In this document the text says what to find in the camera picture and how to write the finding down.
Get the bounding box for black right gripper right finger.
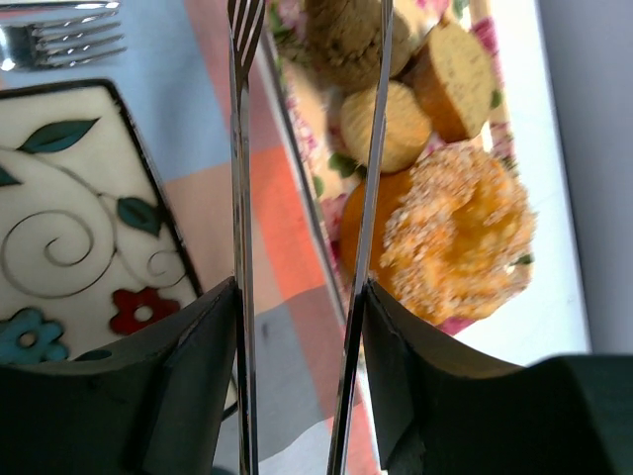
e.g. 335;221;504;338
363;283;632;474

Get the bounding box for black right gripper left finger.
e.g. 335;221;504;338
1;278;236;474

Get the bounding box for dark brown muffin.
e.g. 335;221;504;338
305;1;430;92

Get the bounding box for metal serving tongs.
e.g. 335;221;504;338
227;1;393;474

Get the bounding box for square floral plate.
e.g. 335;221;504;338
0;78;238;422

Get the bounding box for orange crumb bundt cake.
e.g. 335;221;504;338
369;144;535;326

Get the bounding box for small yellow muffin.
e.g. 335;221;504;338
340;81;432;173

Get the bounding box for floral serving tray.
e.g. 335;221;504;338
266;1;518;334

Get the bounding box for checked orange placemat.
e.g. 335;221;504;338
0;0;382;475

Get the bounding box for cut yellow muffin half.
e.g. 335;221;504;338
411;18;497;143

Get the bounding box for fork with pink handle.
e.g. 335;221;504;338
1;15;127;72

